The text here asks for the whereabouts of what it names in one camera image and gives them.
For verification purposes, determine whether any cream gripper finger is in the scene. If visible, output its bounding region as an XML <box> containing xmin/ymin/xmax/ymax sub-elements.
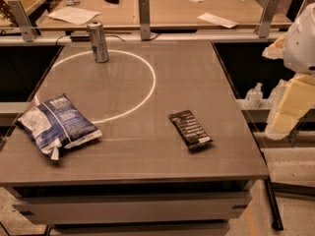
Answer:
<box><xmin>262</xmin><ymin>34</ymin><xmax>285</xmax><ymax>60</ymax></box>
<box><xmin>265</xmin><ymin>74</ymin><xmax>315</xmax><ymax>140</ymax></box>

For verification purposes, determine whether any black rxbar chocolate bar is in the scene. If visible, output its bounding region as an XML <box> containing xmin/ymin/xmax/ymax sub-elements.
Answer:
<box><xmin>168</xmin><ymin>110</ymin><xmax>213</xmax><ymax>150</ymax></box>

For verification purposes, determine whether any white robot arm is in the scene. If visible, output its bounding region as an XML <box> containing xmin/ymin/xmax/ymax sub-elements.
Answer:
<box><xmin>263</xmin><ymin>3</ymin><xmax>315</xmax><ymax>140</ymax></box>

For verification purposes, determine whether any silver redbull can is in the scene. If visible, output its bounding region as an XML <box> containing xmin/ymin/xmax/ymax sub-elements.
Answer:
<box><xmin>87</xmin><ymin>21</ymin><xmax>109</xmax><ymax>63</ymax></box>

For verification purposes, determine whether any right clear sanitizer bottle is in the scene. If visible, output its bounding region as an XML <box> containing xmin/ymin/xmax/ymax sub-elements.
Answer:
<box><xmin>268</xmin><ymin>80</ymin><xmax>286</xmax><ymax>106</ymax></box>

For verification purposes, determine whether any clear sanitizer bottle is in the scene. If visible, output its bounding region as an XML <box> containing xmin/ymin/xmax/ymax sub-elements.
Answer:
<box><xmin>243</xmin><ymin>83</ymin><xmax>263</xmax><ymax>109</ymax></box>
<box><xmin>268</xmin><ymin>80</ymin><xmax>286</xmax><ymax>106</ymax></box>

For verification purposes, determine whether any left clear sanitizer bottle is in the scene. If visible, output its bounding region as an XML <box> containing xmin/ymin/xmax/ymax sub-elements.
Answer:
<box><xmin>243</xmin><ymin>83</ymin><xmax>263</xmax><ymax>109</ymax></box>

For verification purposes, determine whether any white paper sheet right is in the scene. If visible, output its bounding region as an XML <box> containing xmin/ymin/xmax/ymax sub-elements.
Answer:
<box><xmin>199</xmin><ymin>13</ymin><xmax>236</xmax><ymax>29</ymax></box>

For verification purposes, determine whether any white table drawer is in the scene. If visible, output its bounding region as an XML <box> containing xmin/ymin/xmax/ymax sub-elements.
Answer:
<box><xmin>14</xmin><ymin>191</ymin><xmax>252</xmax><ymax>224</ymax></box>

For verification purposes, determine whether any white paper sheet left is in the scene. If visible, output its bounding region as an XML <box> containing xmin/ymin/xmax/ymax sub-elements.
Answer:
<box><xmin>49</xmin><ymin>6</ymin><xmax>99</xmax><ymax>26</ymax></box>

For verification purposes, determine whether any blue white chip bag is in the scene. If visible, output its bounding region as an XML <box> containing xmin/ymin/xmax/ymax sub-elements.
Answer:
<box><xmin>17</xmin><ymin>94</ymin><xmax>102</xmax><ymax>160</ymax></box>

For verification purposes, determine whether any right metal bracket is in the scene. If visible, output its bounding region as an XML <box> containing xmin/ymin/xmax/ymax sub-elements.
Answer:
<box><xmin>255</xmin><ymin>0</ymin><xmax>280</xmax><ymax>38</ymax></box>

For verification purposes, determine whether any metal bracket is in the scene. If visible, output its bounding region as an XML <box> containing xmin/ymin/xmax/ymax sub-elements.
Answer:
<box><xmin>255</xmin><ymin>0</ymin><xmax>280</xmax><ymax>38</ymax></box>
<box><xmin>8</xmin><ymin>0</ymin><xmax>37</xmax><ymax>42</ymax></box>
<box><xmin>138</xmin><ymin>0</ymin><xmax>151</xmax><ymax>40</ymax></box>

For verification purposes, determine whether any middle metal bracket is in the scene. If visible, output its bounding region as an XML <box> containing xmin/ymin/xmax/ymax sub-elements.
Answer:
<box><xmin>138</xmin><ymin>0</ymin><xmax>151</xmax><ymax>40</ymax></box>

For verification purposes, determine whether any black cable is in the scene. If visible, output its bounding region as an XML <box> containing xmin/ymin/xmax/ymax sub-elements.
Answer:
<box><xmin>54</xmin><ymin>32</ymin><xmax>126</xmax><ymax>47</ymax></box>

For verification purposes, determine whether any left metal bracket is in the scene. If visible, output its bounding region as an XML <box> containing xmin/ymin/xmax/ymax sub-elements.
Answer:
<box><xmin>8</xmin><ymin>0</ymin><xmax>37</xmax><ymax>42</ymax></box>

